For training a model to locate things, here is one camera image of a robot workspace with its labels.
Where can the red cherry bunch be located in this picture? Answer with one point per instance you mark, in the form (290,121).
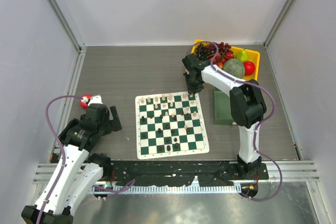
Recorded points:
(220,58)

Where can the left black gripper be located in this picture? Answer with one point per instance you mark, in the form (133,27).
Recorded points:
(114,124)

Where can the green yellow pear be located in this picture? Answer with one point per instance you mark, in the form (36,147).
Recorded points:
(242,56)

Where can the dark red grape bunch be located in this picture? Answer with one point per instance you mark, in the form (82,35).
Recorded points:
(223,48)

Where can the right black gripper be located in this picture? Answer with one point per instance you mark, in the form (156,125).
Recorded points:
(191,89)

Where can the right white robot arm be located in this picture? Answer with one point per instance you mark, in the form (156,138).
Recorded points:
(247,107)

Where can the red apple on table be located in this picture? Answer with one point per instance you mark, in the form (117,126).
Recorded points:
(84,101)

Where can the aluminium frame rail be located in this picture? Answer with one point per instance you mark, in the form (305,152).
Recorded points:
(296,171)

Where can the black grape bunch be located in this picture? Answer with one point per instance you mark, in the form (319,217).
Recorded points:
(201,52)

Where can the green white chess board mat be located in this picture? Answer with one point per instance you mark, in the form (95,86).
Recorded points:
(168,125)

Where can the red apple in bin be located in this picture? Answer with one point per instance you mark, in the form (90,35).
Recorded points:
(249,68)

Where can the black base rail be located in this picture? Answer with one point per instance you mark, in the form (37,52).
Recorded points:
(181,173)

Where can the green plastic tray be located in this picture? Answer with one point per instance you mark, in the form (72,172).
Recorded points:
(221,108)

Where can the green netted melon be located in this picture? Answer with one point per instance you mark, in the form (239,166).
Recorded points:
(235,68)

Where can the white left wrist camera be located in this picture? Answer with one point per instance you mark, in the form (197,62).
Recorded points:
(95,99)

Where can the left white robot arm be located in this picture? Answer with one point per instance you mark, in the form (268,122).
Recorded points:
(77,170)

